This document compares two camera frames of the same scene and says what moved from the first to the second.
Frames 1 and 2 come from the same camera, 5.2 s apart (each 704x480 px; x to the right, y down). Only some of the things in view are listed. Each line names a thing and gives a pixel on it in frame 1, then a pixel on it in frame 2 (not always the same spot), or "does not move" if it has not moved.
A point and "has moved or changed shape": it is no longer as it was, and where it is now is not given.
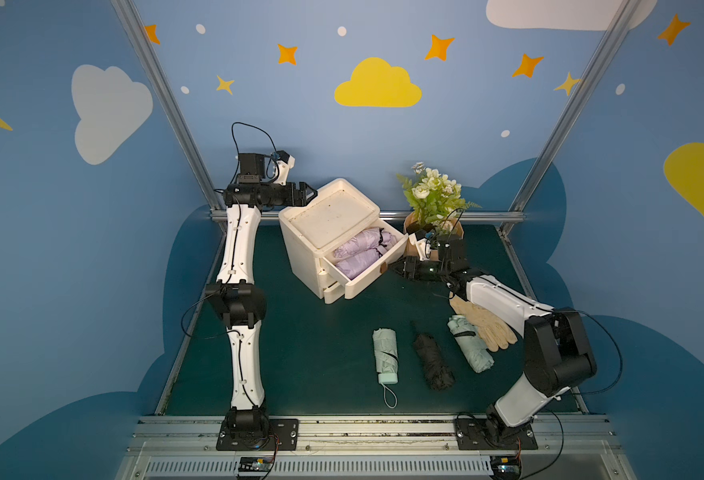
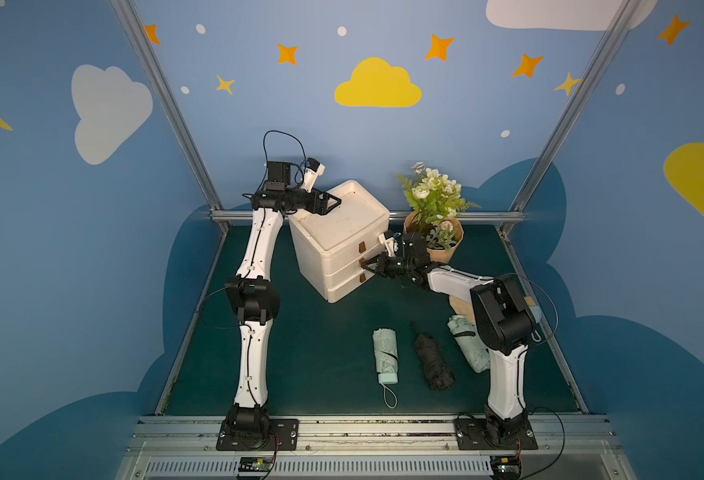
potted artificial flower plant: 437,200 does not move
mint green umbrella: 466,334 does not move
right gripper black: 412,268 -> 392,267
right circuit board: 505,467 does not move
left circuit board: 255,463 does not move
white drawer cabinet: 314,227 has moved or changed shape
